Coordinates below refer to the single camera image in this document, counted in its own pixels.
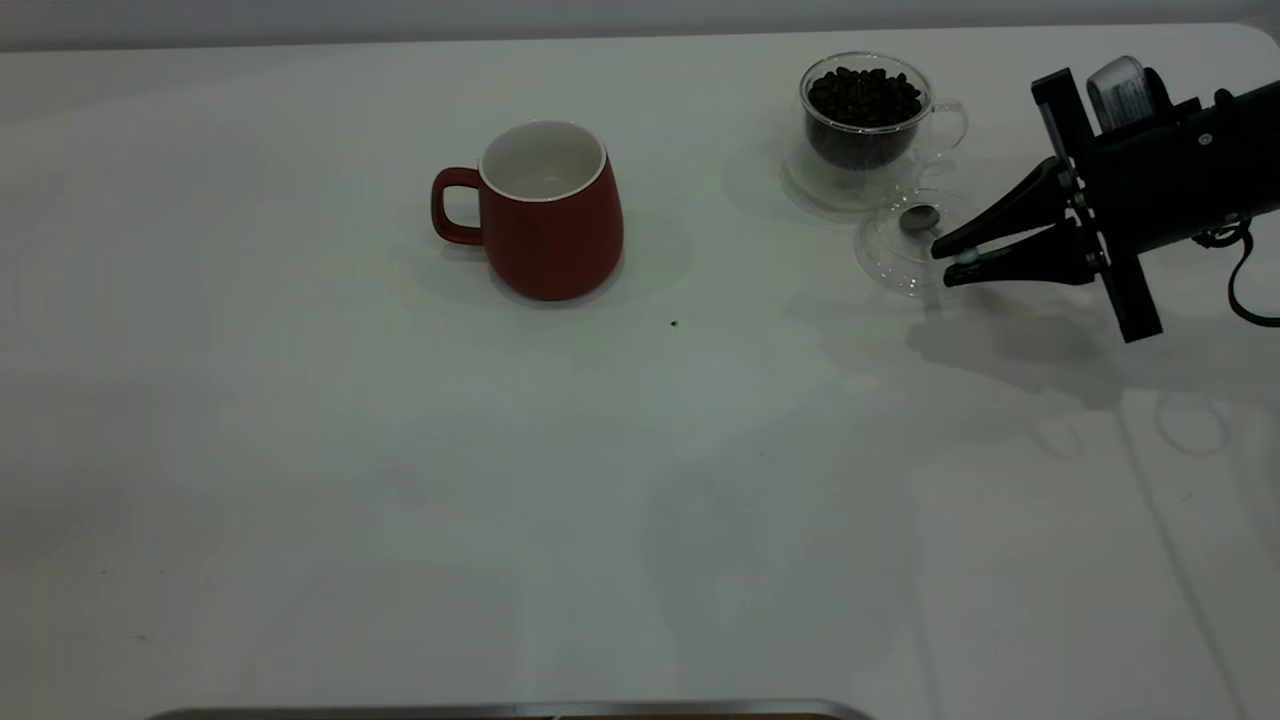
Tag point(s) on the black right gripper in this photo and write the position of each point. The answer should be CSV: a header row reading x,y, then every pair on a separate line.
x,y
1170,180

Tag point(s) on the red ceramic mug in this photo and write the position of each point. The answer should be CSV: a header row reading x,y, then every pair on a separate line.
x,y
555,245

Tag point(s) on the clear glass cup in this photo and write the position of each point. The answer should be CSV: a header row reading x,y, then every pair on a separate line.
x,y
950,125

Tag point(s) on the dark coffee beans pile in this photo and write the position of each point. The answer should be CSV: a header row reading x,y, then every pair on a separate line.
x,y
863,105

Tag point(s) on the small clear glass dish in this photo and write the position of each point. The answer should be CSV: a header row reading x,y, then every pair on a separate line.
x,y
890,265

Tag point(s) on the clear glass saucer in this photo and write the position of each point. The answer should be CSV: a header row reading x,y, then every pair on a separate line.
x,y
840,190

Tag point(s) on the silver metal bar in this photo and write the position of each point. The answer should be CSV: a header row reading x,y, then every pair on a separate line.
x,y
500,711

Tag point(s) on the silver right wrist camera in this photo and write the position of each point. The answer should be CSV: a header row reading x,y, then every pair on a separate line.
x,y
1122,92

